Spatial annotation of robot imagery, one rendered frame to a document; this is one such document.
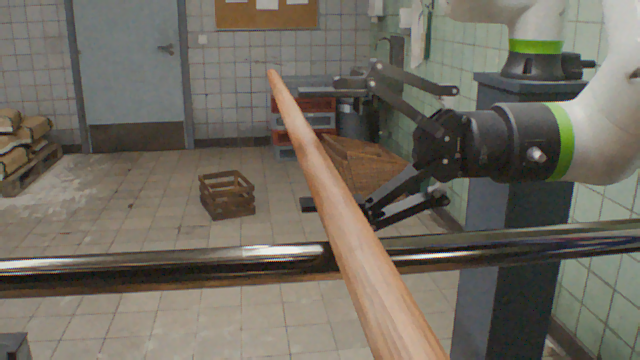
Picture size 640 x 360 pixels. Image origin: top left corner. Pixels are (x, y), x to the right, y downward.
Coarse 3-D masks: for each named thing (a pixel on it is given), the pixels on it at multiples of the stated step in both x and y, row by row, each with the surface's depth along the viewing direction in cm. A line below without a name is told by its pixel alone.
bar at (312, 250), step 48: (384, 240) 38; (432, 240) 38; (480, 240) 38; (528, 240) 39; (576, 240) 39; (624, 240) 40; (0, 288) 33; (48, 288) 34; (96, 288) 34; (144, 288) 35; (192, 288) 36; (0, 336) 61
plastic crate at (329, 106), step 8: (272, 96) 494; (272, 104) 458; (304, 104) 460; (312, 104) 496; (320, 104) 497; (328, 104) 495; (272, 112) 460; (304, 112) 462; (312, 112) 463; (320, 112) 464; (328, 112) 465
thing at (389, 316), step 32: (288, 96) 83; (288, 128) 65; (320, 160) 47; (320, 192) 40; (352, 224) 32; (352, 256) 29; (384, 256) 28; (352, 288) 27; (384, 288) 25; (384, 320) 23; (416, 320) 22; (384, 352) 21; (416, 352) 20
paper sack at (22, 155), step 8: (8, 152) 396; (16, 152) 400; (24, 152) 411; (0, 160) 378; (8, 160) 384; (16, 160) 396; (24, 160) 410; (0, 168) 372; (8, 168) 383; (16, 168) 396; (0, 176) 371
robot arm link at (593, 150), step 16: (560, 112) 54; (576, 112) 54; (592, 112) 52; (560, 128) 53; (576, 128) 53; (592, 128) 53; (608, 128) 51; (576, 144) 53; (592, 144) 53; (608, 144) 52; (624, 144) 51; (560, 160) 53; (576, 160) 54; (592, 160) 54; (608, 160) 53; (624, 160) 53; (560, 176) 55; (576, 176) 56; (592, 176) 55; (608, 176) 55; (624, 176) 55
